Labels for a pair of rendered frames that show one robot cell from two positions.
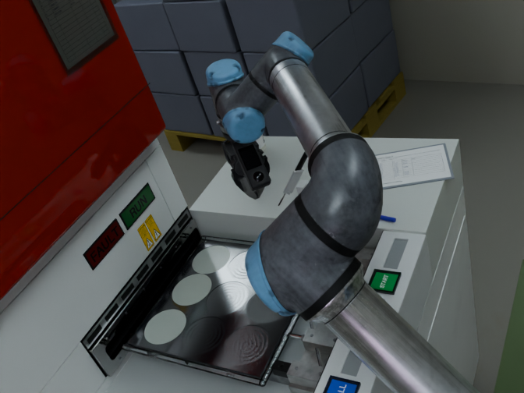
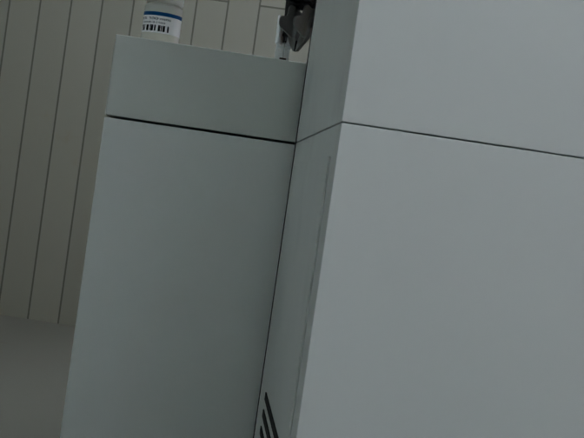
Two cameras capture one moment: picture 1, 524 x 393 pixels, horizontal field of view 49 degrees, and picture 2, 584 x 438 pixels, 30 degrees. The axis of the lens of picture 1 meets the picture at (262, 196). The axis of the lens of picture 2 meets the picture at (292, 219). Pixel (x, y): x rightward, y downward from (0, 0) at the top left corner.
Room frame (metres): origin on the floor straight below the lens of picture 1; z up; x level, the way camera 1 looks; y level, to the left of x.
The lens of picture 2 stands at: (2.59, 1.67, 0.73)
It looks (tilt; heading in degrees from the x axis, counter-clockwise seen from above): 1 degrees down; 228
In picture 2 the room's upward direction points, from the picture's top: 8 degrees clockwise
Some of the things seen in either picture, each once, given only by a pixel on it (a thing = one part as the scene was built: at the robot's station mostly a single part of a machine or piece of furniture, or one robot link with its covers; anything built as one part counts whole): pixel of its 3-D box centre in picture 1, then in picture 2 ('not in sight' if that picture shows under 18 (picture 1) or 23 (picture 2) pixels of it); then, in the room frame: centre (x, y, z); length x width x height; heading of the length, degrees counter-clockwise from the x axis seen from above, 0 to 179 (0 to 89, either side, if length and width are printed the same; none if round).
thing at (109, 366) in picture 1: (153, 291); not in sight; (1.09, 0.33, 0.89); 0.44 x 0.02 x 0.10; 143
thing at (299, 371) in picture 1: (309, 375); not in sight; (0.70, 0.03, 0.89); 0.08 x 0.03 x 0.03; 53
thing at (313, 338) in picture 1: (324, 341); not in sight; (0.77, -0.02, 0.89); 0.08 x 0.03 x 0.03; 53
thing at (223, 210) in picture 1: (325, 196); (208, 101); (1.22, -0.16, 0.89); 0.62 x 0.35 x 0.14; 53
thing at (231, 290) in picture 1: (227, 299); not in sight; (0.98, 0.15, 0.90); 0.34 x 0.34 x 0.01; 53
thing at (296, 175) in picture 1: (297, 189); (283, 46); (1.10, -0.08, 1.03); 0.06 x 0.04 x 0.13; 53
